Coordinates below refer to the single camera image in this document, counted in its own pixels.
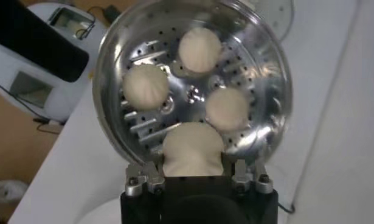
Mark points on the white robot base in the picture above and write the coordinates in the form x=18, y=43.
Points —
x=68, y=100

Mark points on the black robot torso column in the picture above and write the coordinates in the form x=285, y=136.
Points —
x=37, y=42

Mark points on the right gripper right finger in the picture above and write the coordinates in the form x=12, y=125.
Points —
x=253, y=179

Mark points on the white steamed baozi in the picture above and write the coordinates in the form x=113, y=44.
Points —
x=199, y=50
x=192, y=149
x=227, y=108
x=145, y=86

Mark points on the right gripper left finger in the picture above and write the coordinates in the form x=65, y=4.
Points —
x=144, y=179

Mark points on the stainless steel steamer basket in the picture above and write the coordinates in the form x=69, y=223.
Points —
x=262, y=76

